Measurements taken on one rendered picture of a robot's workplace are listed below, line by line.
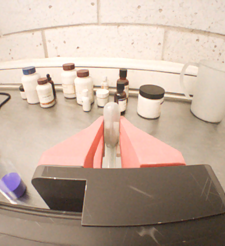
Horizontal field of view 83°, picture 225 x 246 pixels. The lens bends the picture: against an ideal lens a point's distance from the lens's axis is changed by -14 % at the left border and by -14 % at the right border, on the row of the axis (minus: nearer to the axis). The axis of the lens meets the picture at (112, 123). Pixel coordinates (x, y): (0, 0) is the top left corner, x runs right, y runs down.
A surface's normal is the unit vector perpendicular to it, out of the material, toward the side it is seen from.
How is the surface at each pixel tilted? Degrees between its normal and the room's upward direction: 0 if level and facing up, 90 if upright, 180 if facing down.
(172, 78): 90
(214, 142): 0
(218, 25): 90
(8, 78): 90
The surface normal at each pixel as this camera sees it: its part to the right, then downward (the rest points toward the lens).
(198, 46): -0.18, 0.58
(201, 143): 0.00, -0.81
